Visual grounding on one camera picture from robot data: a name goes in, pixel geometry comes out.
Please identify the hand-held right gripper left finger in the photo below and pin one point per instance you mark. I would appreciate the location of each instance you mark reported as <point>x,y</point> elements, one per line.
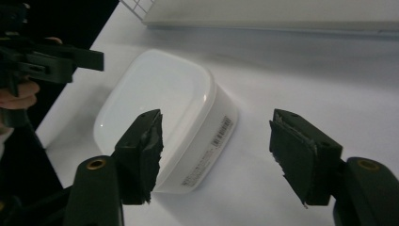
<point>141,157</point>

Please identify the white square lidded box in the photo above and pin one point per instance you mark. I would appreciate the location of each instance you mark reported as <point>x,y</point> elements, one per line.
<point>156,103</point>

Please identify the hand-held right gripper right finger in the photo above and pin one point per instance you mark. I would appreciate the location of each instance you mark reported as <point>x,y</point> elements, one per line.
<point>301,157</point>

